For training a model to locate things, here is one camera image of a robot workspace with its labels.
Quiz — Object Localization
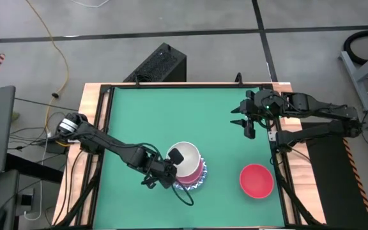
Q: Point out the yellow floor cable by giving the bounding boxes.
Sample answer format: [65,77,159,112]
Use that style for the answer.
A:
[24,0,68,132]

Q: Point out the grey power adapter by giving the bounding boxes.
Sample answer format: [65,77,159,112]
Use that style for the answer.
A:
[15,188,35,217]

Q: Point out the black clamp mount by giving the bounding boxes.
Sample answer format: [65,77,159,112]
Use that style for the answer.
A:
[234,72,245,88]

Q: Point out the pink bowl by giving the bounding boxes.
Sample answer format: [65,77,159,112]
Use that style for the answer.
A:
[174,158,205,187]

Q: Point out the thin black cable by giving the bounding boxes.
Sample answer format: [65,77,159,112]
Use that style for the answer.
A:
[14,97,78,112]

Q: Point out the black speaker box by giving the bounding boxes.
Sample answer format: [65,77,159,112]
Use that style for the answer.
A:
[122,42,187,83]

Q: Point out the wooden table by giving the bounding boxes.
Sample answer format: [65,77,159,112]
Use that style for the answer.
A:
[52,82,327,229]

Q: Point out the blue patterned white plate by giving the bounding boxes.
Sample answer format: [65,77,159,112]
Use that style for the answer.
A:
[174,185,206,192]
[172,158,209,190]

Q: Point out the black vacuum hose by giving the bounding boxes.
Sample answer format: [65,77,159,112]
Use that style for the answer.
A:
[342,29,368,66]

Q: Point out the white cable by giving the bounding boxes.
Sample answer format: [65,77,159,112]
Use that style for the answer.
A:
[23,130,51,222]

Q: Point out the black power supply box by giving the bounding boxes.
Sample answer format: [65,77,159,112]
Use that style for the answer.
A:
[42,140,68,156]

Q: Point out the long black orange-striped mat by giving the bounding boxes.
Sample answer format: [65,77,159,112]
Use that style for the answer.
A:
[302,123,368,230]

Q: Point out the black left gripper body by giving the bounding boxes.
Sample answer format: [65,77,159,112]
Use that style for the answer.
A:
[145,156,178,190]

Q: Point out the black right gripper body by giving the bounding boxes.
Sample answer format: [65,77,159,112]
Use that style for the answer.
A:
[240,89,284,139]

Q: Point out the black desk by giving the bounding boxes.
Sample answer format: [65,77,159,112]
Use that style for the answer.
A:
[0,153,64,230]

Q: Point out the white bowl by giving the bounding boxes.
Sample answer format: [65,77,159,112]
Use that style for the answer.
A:
[166,141,202,178]

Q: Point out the green table mat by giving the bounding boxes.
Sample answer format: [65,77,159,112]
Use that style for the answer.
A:
[93,86,286,228]

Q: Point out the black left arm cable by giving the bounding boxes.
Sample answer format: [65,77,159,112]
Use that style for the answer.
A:
[170,183,195,207]

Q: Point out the grey metal stand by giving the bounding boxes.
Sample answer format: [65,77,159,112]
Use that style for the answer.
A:
[339,44,368,112]

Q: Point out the black metal table frame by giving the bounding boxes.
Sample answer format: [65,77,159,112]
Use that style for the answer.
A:
[56,82,324,230]

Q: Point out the red bowl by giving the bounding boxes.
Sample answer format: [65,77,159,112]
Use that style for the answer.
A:
[239,163,275,199]

